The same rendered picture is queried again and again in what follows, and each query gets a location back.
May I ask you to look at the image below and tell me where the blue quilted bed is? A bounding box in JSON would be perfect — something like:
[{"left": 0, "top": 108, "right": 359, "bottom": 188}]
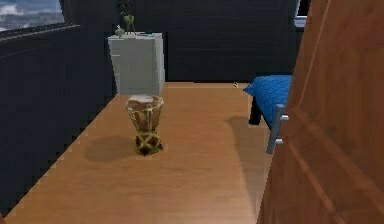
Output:
[{"left": 242, "top": 74, "right": 294, "bottom": 130}]

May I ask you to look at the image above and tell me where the brown wooden room door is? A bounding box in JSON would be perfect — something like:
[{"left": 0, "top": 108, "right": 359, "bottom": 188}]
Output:
[{"left": 256, "top": 0, "right": 384, "bottom": 224}]

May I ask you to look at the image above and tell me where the white chest of drawers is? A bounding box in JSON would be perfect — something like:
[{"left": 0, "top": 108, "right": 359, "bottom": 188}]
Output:
[{"left": 107, "top": 32, "right": 166, "bottom": 96}]

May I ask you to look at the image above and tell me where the brown wicker basket stool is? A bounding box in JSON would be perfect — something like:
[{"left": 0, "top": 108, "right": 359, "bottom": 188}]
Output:
[{"left": 125, "top": 94, "right": 165, "bottom": 157}]

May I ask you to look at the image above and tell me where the green house plant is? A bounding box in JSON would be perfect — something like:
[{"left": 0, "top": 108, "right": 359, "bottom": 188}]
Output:
[{"left": 117, "top": 0, "right": 136, "bottom": 34}]

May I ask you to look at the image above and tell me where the grey door handle bar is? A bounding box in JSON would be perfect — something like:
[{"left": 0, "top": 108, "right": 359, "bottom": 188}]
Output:
[{"left": 266, "top": 103, "right": 290, "bottom": 155}]

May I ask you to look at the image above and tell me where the window with cloudy view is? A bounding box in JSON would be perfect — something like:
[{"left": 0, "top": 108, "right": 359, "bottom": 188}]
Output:
[{"left": 0, "top": 0, "right": 66, "bottom": 33}]

